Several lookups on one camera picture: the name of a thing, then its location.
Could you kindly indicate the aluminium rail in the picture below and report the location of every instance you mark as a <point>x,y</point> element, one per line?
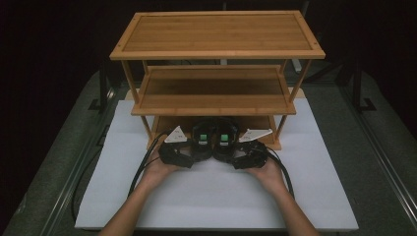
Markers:
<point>70,183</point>
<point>383,157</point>

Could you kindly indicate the tan board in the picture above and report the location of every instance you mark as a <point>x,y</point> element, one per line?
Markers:
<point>130,95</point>

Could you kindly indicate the person's left hand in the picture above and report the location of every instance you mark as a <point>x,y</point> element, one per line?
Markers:
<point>157,173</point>

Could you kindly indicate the three-tier wooden shelf rack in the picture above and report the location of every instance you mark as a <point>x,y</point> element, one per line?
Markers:
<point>216,32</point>

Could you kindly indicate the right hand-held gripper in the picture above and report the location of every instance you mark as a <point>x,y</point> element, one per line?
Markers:
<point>252,155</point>

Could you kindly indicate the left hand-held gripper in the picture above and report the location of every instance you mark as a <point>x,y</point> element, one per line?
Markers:
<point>173,155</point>

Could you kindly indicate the person's right hand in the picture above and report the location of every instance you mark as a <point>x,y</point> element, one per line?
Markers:
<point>270,177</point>

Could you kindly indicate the black green climbing shoe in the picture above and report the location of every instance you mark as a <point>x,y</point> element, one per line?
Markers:
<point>203,149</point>
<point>225,150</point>

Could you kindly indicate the white board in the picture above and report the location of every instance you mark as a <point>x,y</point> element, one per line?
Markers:
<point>209,203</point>

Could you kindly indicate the black metal stand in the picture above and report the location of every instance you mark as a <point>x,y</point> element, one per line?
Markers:
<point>103,85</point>
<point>357,88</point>

